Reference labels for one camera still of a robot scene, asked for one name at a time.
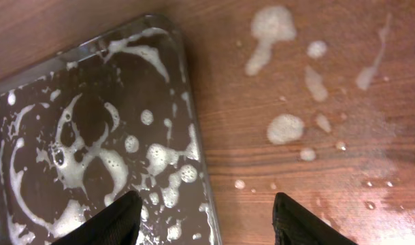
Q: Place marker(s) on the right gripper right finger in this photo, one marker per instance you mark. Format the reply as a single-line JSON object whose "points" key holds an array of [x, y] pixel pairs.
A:
{"points": [[295, 225]]}

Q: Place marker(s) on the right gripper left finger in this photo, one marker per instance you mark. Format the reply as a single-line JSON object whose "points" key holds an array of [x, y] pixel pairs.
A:
{"points": [[117, 224]]}

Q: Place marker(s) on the dark brown serving tray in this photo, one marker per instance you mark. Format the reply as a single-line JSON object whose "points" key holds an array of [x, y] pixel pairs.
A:
{"points": [[112, 115]]}

